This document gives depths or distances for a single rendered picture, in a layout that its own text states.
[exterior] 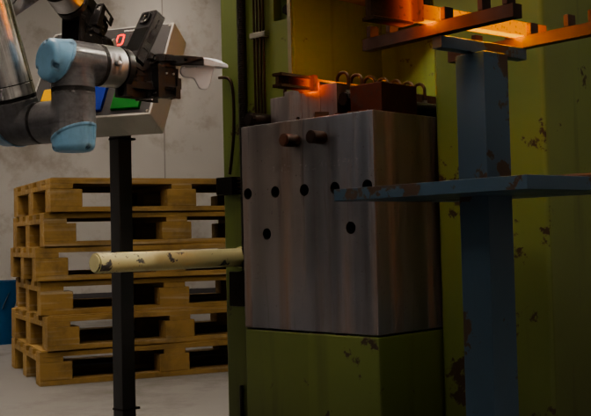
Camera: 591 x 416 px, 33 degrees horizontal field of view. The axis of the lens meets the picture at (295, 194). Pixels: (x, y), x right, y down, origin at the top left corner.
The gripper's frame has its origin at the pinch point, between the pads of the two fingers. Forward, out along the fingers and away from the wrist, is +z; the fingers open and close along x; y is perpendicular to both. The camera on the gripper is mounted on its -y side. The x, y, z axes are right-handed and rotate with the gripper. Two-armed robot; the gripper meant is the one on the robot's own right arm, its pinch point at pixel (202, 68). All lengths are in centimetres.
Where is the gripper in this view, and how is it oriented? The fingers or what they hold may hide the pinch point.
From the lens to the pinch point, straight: 198.0
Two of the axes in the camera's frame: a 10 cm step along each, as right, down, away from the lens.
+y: 0.2, 10.0, -0.4
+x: 7.2, -0.5, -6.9
